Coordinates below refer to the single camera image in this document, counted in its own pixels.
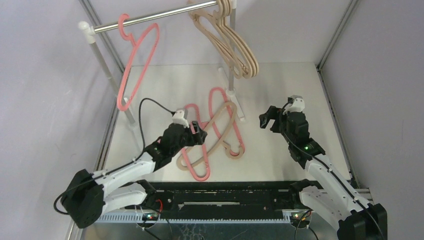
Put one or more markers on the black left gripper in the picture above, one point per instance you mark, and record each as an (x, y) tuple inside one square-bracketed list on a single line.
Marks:
[(197, 138)]

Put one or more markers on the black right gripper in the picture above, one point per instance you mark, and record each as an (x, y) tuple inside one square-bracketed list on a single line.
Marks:
[(278, 120)]

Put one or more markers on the aluminium frame post left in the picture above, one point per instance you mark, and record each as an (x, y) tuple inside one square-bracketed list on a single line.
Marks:
[(104, 36)]

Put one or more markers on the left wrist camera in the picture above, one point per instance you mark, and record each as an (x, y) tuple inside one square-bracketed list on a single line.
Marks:
[(180, 117)]

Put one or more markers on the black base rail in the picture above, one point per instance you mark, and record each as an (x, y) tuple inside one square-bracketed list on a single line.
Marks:
[(227, 201)]

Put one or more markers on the pink hanger long bar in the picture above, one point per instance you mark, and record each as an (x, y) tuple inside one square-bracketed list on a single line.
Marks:
[(231, 109)]

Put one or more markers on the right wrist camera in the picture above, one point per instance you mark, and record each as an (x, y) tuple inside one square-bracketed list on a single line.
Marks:
[(296, 103)]

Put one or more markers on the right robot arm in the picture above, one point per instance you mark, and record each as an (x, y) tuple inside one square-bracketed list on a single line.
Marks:
[(352, 216)]

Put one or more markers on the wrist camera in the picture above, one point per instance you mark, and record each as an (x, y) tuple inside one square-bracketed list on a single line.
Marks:
[(180, 117), (296, 103)]

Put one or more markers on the beige hanger large hook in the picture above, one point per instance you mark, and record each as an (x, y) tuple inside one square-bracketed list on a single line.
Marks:
[(183, 161)]

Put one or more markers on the white clothes rack frame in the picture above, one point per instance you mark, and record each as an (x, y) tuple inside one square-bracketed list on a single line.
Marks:
[(90, 33)]

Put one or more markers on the aluminium frame post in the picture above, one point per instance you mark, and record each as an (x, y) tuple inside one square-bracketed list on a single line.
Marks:
[(347, 15), (104, 36)]

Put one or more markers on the aluminium frame post right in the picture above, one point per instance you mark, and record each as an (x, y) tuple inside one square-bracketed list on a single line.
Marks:
[(347, 15)]

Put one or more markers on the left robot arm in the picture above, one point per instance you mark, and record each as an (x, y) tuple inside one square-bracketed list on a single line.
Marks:
[(91, 195)]

